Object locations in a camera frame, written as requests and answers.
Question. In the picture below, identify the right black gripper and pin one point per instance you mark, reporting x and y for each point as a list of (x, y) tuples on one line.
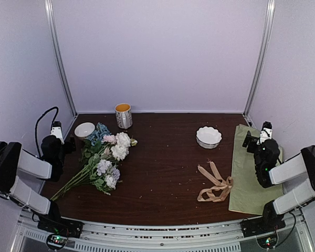
[(252, 139)]

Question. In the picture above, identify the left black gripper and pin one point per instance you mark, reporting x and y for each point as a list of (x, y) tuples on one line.
[(70, 145)]

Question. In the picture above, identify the blue hydrangea stem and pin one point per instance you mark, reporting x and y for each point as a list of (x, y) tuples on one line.
[(98, 134)]

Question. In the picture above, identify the pink rose stem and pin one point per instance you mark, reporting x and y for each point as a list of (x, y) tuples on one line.
[(105, 152)]

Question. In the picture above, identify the green and peach wrapping paper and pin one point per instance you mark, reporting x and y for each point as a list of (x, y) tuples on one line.
[(247, 195)]

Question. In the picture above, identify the beige ribbon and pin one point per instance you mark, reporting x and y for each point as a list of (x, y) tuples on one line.
[(221, 188)]

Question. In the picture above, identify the white rose stem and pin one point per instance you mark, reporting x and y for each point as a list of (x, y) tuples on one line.
[(121, 149)]

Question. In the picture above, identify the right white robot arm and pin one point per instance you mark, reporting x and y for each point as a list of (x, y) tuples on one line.
[(270, 171)]

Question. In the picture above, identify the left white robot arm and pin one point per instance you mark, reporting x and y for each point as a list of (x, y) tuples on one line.
[(50, 167)]

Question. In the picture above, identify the small white round bowl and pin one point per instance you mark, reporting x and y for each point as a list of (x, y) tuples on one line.
[(83, 130)]

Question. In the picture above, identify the white scalloped bowl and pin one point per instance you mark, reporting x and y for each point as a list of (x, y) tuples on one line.
[(208, 137)]

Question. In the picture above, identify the lavender hydrangea stem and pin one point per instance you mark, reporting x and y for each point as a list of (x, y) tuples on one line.
[(99, 172)]

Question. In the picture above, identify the patterned mug yellow inside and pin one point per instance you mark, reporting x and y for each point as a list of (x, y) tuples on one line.
[(123, 115)]

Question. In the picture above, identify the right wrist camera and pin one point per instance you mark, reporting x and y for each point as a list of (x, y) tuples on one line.
[(266, 131)]

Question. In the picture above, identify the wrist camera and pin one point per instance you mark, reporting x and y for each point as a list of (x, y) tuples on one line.
[(56, 131), (266, 131)]

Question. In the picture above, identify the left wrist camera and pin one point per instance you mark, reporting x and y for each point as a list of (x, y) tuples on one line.
[(56, 131)]

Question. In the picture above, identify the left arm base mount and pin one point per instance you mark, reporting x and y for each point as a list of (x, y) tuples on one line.
[(59, 233)]

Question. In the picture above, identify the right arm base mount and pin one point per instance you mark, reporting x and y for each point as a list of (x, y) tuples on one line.
[(266, 235)]

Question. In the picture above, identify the front aluminium rail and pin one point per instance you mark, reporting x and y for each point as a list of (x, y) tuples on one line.
[(221, 236)]

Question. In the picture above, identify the right aluminium frame post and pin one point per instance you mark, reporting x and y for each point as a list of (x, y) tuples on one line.
[(266, 35)]

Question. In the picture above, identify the aluminium frame post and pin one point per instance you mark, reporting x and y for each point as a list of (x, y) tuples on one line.
[(266, 35), (58, 57)]

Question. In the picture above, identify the left aluminium frame post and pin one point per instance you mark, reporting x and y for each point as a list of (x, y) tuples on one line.
[(58, 57)]

